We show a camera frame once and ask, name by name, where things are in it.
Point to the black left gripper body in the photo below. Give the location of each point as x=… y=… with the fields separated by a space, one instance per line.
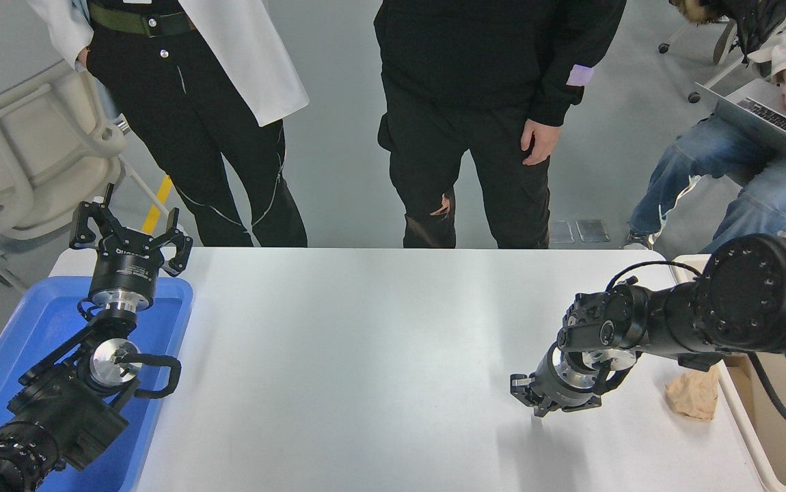
x=123 y=270

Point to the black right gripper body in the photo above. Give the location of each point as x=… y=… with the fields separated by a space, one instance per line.
x=557 y=395

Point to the tan paper ball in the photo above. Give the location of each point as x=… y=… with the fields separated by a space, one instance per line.
x=694 y=395

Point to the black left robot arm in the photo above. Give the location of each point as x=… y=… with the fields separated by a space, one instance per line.
x=65 y=410

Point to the cream folding chair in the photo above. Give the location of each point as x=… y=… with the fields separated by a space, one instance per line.
x=31 y=150

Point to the blue plastic tray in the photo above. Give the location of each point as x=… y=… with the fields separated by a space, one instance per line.
x=44 y=328

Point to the person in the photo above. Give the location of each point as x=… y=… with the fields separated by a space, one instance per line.
x=755 y=24
x=181 y=137
x=714 y=178
x=475 y=82

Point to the metal floor plate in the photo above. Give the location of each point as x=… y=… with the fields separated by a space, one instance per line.
x=592 y=230
x=561 y=232

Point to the large pale bin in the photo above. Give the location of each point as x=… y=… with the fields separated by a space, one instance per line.
x=776 y=451

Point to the silver laptop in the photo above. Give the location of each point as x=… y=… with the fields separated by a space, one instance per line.
x=769 y=123

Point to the white office chair with castors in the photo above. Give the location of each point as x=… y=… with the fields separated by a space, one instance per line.
x=721 y=65

